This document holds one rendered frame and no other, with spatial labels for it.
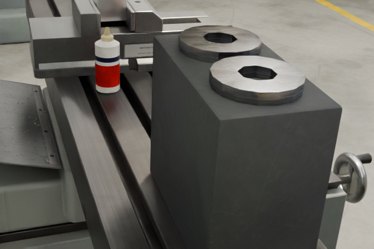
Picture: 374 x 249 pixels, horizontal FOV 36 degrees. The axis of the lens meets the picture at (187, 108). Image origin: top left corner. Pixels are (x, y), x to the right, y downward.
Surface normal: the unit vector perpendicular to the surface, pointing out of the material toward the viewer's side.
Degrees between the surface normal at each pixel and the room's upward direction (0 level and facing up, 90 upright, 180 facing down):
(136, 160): 0
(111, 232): 0
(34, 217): 90
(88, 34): 90
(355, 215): 0
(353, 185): 90
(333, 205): 90
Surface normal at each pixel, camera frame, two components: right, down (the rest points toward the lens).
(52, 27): 0.05, -0.90
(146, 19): 0.29, 0.44
